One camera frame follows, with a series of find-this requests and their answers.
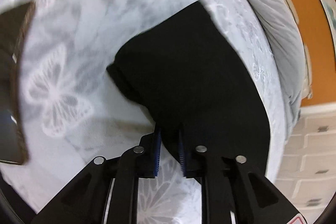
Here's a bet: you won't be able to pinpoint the black pants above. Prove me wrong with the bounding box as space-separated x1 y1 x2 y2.
106 2 270 172

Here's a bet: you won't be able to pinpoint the white wardrobe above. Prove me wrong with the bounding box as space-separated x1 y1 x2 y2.
275 103 336 223

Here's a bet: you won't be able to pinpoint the beige padded headboard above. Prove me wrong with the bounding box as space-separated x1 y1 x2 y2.
260 0 314 100

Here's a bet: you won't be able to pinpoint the grey duvet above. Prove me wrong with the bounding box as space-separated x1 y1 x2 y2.
247 0 305 137

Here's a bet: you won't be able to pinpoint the butterfly print bed sheet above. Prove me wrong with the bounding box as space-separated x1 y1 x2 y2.
1 0 286 212

